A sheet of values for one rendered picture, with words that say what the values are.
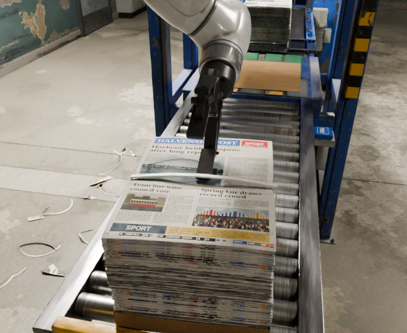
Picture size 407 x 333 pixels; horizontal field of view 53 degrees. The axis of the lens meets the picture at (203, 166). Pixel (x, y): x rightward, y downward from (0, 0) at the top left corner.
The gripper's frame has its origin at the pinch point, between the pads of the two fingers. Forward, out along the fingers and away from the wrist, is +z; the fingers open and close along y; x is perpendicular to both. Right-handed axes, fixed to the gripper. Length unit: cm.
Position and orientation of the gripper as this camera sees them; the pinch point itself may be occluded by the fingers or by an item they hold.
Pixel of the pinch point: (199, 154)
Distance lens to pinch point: 74.6
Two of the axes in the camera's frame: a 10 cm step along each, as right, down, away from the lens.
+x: -9.8, -1.0, 1.8
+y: 1.0, 5.4, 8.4
